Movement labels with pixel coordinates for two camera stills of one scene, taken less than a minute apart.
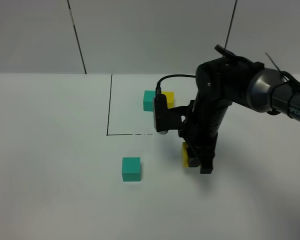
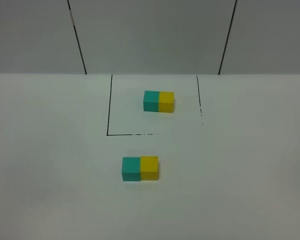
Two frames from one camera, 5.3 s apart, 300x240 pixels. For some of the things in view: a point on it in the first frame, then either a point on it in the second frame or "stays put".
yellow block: x=184 y=154 -> x=149 y=168
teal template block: x=148 y=101 stays put
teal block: x=131 y=169 stays put
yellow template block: x=170 y=97 stays put
